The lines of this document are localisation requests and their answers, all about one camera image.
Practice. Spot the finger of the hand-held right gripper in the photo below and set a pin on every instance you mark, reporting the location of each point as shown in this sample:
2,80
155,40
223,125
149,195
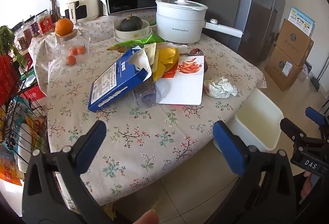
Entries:
314,114
298,134

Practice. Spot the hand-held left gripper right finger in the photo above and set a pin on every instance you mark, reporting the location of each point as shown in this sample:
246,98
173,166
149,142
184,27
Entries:
228,146

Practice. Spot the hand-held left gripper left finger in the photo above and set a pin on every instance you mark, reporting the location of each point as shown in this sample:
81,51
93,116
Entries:
90,146

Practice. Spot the white plastic bin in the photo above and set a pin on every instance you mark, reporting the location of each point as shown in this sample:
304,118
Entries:
257,121

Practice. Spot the white tissue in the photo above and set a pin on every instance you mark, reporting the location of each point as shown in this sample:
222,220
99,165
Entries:
218,87

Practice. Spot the blue paper box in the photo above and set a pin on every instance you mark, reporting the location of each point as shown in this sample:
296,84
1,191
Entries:
113,80

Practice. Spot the clear plastic bottle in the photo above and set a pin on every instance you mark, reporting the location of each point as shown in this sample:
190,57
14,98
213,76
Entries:
146,95

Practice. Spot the yellow wrapper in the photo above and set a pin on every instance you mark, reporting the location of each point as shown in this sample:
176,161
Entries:
164,59

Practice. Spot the green snack bag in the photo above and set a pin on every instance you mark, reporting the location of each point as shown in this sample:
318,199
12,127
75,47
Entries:
149,39

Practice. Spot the person's right hand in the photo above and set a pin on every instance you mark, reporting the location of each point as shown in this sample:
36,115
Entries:
306,185

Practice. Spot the person's left hand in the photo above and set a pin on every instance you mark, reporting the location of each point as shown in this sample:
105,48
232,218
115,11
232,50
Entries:
145,217

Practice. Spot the broom with dustpan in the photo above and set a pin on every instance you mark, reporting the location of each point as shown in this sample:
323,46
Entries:
315,84

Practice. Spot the small dark box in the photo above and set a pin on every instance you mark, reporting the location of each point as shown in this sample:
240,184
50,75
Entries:
308,67

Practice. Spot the brown cardboard box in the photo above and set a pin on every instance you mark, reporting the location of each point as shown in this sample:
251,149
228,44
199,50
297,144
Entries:
293,41
282,69

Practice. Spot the red flat box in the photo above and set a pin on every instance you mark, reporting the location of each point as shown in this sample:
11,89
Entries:
33,92

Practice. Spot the small orange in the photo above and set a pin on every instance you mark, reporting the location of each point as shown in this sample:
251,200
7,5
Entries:
71,60
81,49
74,51

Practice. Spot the blue white printed box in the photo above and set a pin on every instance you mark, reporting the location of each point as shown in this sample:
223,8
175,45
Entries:
302,19

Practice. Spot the glass jar with cork lid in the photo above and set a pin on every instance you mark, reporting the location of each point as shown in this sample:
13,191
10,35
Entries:
64,44

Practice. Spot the grey refrigerator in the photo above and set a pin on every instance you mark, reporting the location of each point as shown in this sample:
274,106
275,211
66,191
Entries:
257,8

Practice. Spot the cream flower print bowl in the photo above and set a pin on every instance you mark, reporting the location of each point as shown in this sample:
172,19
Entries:
133,33

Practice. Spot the large orange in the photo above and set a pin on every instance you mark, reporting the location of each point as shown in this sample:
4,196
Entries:
64,26

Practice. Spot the dark green pumpkin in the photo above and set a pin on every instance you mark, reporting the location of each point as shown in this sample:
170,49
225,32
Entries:
131,24

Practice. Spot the white electric pot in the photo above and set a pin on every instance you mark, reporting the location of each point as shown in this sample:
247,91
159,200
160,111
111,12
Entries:
177,26

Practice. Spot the red label jar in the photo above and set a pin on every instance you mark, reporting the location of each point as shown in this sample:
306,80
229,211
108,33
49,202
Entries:
44,23

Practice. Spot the green plant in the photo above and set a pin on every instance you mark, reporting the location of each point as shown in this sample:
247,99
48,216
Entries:
7,38

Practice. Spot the green cucumber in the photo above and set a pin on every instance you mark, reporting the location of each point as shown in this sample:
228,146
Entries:
153,21

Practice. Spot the glass vase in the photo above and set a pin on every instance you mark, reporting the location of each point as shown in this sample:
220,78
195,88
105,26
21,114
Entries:
54,8

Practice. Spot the glass pot lid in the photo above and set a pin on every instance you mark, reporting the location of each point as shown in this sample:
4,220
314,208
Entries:
180,3

